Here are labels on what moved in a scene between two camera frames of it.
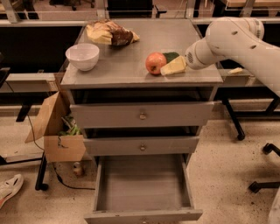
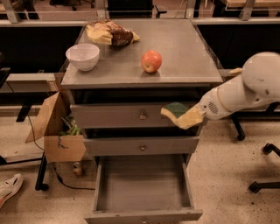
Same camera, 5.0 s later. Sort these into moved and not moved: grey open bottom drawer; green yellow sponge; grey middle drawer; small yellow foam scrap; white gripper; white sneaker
Moved: white gripper; green yellow sponge
Not moved: small yellow foam scrap; white sneaker; grey middle drawer; grey open bottom drawer
